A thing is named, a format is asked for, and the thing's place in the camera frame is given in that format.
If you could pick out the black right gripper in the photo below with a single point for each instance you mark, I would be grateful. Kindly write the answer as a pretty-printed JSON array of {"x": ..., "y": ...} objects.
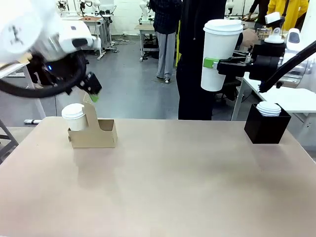
[{"x": 265, "y": 63}]

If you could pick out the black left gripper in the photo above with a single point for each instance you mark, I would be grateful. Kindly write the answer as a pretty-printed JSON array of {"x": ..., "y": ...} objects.
[{"x": 91, "y": 82}]

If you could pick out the tall white lidded paper cup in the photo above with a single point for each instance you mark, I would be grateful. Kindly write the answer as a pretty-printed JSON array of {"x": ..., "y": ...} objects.
[{"x": 217, "y": 42}]

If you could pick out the small white lidded paper cup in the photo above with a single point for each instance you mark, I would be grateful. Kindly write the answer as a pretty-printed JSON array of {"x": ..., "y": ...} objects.
[{"x": 74, "y": 118}]

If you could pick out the brown cardboard cup carrier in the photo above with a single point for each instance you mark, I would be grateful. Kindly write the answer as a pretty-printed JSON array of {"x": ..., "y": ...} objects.
[{"x": 98, "y": 138}]

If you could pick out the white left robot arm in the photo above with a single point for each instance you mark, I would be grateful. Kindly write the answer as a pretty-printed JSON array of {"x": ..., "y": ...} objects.
[{"x": 24, "y": 29}]

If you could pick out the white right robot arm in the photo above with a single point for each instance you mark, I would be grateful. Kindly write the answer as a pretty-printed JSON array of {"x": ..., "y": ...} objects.
[{"x": 295, "y": 39}]

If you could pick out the person's left forearm black sleeve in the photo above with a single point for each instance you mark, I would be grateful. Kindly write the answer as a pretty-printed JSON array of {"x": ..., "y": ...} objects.
[{"x": 240, "y": 39}]

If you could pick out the person's left hand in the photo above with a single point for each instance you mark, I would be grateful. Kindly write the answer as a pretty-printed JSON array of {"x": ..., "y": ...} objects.
[{"x": 249, "y": 37}]

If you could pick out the person in black clothes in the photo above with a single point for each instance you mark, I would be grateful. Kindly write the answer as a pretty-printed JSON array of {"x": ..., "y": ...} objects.
[{"x": 190, "y": 74}]

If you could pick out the stack of white lids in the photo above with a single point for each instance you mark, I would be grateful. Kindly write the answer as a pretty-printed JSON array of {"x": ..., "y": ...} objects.
[{"x": 268, "y": 108}]

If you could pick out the person in grey trousers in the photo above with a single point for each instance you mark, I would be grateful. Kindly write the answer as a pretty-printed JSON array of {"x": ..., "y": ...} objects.
[{"x": 164, "y": 37}]

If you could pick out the white side table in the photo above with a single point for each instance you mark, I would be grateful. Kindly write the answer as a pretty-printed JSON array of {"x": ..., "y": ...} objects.
[{"x": 286, "y": 98}]

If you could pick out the person in yellow jacket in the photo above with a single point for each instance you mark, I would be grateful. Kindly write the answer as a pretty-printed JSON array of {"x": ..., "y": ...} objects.
[{"x": 291, "y": 12}]

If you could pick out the black square box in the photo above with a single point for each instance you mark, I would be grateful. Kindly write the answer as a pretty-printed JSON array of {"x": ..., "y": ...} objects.
[{"x": 266, "y": 130}]

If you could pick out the small white background table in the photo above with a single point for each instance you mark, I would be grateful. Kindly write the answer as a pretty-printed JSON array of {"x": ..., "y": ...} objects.
[{"x": 145, "y": 32}]

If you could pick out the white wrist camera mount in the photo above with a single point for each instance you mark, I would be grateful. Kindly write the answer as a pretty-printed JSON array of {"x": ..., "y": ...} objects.
[{"x": 274, "y": 37}]

